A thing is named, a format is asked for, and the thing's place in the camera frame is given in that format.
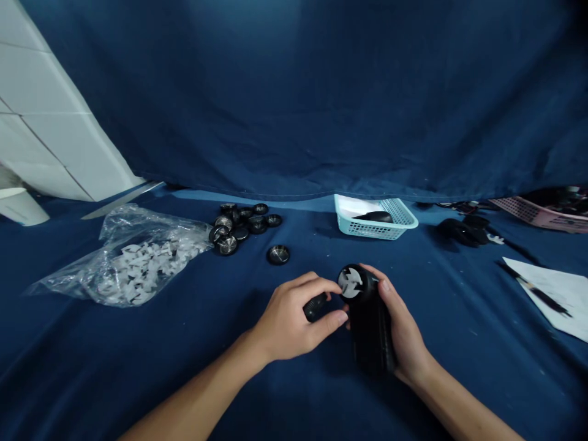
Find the person's left hand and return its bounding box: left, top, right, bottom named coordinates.
left=249, top=271, right=349, bottom=364

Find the person's right hand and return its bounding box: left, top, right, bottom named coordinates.
left=357, top=262, right=431, bottom=386

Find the black round cap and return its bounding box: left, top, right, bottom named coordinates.
left=303, top=293, right=331, bottom=323
left=266, top=244, right=292, bottom=266

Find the black handheld device body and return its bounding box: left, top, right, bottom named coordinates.
left=337, top=263, right=399, bottom=379

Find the white fan-shaped blade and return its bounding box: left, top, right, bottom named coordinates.
left=337, top=268, right=366, bottom=302

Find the pile of black metal-mesh caps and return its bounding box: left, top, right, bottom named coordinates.
left=209, top=202, right=284, bottom=257

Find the blue table cloth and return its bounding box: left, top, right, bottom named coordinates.
left=0, top=186, right=588, bottom=441

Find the light blue plastic basket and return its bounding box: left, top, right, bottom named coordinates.
left=334, top=194, right=420, bottom=241

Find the black curved housing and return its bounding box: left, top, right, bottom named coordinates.
left=436, top=214, right=492, bottom=249

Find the black oval part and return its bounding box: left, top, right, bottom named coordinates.
left=351, top=211, right=394, bottom=225

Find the black pen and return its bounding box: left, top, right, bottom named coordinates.
left=497, top=260, right=573, bottom=319

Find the black thin rod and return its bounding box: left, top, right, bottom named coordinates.
left=503, top=238, right=542, bottom=266

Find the heap of white blade parts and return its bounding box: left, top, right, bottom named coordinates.
left=93, top=239, right=208, bottom=307

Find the white paper sheet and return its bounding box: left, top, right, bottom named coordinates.
left=502, top=257, right=588, bottom=344

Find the pink plastic basket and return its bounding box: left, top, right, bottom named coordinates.
left=488, top=195, right=588, bottom=234

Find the clear plastic bag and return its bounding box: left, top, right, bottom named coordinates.
left=25, top=203, right=215, bottom=309

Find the flat metal strip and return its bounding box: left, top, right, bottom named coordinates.
left=81, top=181, right=166, bottom=221

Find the blue hanging cloth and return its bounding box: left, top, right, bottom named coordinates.
left=20, top=0, right=588, bottom=204

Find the white paper cup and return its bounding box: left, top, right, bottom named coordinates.
left=0, top=187, right=50, bottom=227

